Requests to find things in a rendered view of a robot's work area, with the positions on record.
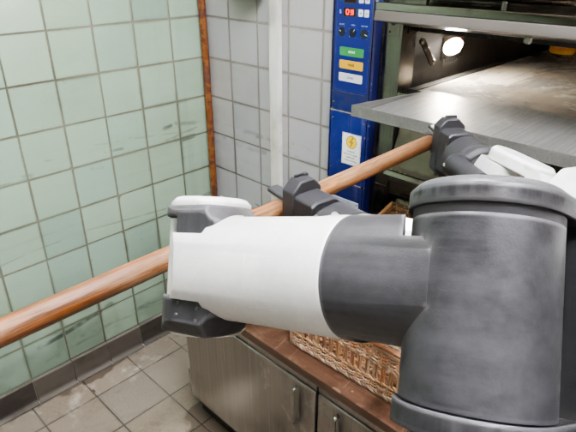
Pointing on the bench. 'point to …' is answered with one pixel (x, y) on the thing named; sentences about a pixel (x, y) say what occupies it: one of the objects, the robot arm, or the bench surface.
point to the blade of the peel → (482, 123)
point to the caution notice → (351, 149)
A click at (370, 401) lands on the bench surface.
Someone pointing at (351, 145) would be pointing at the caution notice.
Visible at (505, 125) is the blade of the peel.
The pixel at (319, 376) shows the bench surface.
